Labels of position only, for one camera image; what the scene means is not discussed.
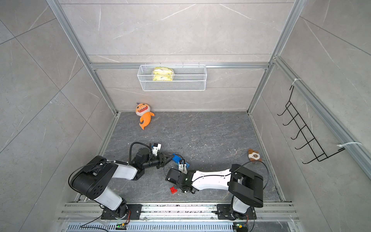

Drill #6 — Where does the black wire hook rack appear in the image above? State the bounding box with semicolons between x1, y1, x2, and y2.
277;86;345;164

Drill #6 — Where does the dark blue 2x4 lego brick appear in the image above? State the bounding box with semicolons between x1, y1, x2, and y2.
172;154;189;169

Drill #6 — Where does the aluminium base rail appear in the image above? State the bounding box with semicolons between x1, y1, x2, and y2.
57;202;299;222

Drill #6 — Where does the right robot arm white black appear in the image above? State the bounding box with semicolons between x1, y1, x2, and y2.
165;164;264;220

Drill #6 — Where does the white wire mesh basket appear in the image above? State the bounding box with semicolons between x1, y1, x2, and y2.
137;65;207;91

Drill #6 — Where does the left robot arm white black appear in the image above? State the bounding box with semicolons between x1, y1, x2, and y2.
68;142;173;219

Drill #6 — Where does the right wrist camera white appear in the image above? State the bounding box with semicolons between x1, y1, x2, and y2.
178;159;187;174

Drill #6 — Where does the brown white plush toy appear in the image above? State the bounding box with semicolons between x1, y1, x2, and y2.
248;148;262;161

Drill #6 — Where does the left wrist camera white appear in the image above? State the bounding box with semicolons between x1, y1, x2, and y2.
152;143;161;156

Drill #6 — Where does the red 2x2 lego brick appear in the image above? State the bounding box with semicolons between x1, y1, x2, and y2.
170;187;177;194

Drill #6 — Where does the orange shark plush toy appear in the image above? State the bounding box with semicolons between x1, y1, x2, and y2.
135;103;155;130

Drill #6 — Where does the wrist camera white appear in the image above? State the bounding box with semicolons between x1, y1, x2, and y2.
178;159;187;174
152;143;161;156

